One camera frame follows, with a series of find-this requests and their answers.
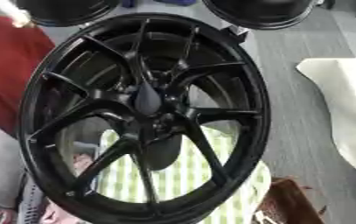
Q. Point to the red covered table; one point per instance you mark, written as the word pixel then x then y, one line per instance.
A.
pixel 7 73

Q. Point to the brown cardboard box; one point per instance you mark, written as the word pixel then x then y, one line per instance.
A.
pixel 288 204

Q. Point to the black spoked wheel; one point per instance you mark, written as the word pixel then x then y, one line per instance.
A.
pixel 58 116

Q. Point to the person's forearm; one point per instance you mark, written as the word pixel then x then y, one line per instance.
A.
pixel 4 6

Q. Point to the grey and pink bag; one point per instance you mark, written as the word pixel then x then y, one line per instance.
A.
pixel 35 204

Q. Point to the person's hand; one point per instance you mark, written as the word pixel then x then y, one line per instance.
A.
pixel 22 21

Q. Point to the white covered table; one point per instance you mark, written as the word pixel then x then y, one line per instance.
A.
pixel 346 96

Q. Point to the black round wheel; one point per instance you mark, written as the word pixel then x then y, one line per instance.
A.
pixel 68 11
pixel 259 13

